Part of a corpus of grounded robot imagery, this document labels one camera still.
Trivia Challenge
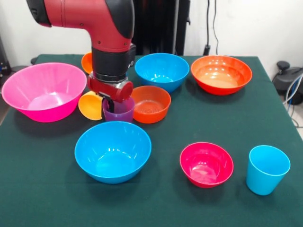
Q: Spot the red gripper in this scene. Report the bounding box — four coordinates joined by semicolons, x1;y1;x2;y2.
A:
87;73;134;114

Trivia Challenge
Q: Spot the purple cup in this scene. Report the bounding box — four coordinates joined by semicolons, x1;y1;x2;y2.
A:
102;96;135;123

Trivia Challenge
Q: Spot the yellow cup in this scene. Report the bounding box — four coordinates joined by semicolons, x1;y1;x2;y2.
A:
78;90;105;121

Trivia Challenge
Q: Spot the small orange bowl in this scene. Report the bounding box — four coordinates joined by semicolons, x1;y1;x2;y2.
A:
131;85;172;124

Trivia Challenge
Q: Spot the blue bowl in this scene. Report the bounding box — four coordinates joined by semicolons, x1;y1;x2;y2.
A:
74;121;152;184
134;52;190;94

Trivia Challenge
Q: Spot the orange cup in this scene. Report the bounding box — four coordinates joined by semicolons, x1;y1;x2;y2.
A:
81;52;93;74

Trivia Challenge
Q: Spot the large pink bowl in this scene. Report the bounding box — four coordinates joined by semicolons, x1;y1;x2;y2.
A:
1;62;88;123

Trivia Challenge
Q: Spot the small crimson bowl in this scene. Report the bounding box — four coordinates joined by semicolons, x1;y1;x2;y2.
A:
179;142;234;189

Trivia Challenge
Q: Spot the large orange bowl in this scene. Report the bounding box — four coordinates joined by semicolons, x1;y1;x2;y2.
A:
191;55;253;96

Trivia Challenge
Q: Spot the light blue cup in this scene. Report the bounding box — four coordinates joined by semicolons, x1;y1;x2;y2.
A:
246;145;291;196

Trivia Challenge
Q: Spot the dark green table cloth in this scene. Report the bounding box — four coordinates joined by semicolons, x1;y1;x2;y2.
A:
0;54;303;227

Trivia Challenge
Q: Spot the black equipment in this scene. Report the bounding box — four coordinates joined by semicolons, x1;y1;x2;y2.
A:
0;35;10;79

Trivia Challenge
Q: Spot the black wall cable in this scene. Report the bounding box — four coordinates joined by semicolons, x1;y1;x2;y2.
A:
203;0;227;57

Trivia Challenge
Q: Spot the blue cable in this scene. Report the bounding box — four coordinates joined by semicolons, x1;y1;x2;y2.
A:
285;75;303;105

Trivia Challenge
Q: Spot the white cable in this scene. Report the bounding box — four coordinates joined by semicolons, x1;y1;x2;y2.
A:
283;73;303;128

